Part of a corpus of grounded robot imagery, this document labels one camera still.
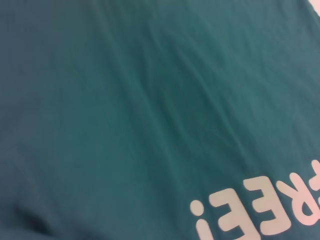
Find teal t-shirt with FREE print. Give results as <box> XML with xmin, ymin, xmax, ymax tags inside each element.
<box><xmin>0</xmin><ymin>0</ymin><xmax>320</xmax><ymax>240</ymax></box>

